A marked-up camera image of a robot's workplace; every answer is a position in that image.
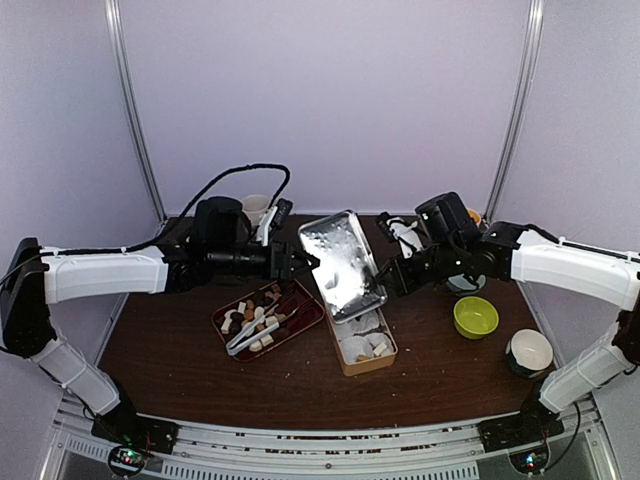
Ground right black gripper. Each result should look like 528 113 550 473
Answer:
374 240 465 298

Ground bear print tin lid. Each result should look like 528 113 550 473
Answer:
298 210 388 324

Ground white handled metal tongs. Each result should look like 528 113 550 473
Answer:
226 307 300 357

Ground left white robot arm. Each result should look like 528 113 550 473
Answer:
1 196 320 444

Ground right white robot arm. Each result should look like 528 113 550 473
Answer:
376 192 639 442

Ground dark red chocolate tray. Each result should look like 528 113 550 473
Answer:
211 280 325 363

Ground white paper cup liner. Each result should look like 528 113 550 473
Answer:
351 309 386 336
339 336 373 364
364 332 395 358

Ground light blue bowl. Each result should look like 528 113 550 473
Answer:
445 275 486 295

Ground beige tin box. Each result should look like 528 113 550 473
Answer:
327 308 398 377

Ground patterned white mug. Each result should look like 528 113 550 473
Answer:
241 194 270 226

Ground lime green bowl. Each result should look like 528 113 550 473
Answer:
453 296 499 340

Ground orange inside white mug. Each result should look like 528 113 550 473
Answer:
467 209 482 226

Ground dark blue white bowl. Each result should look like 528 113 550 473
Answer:
505 329 554 379

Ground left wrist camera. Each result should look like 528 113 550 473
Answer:
255 198 293 246

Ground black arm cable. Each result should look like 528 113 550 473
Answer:
124 162 292 251

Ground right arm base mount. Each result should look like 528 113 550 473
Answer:
477 414 565 475

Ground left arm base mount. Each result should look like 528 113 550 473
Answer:
91 417 179 478

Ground right aluminium frame post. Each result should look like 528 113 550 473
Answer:
483 0 545 223

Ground aluminium frame post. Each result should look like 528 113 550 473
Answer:
483 0 545 223
104 0 167 224

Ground left aluminium frame post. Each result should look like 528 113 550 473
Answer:
104 0 167 224

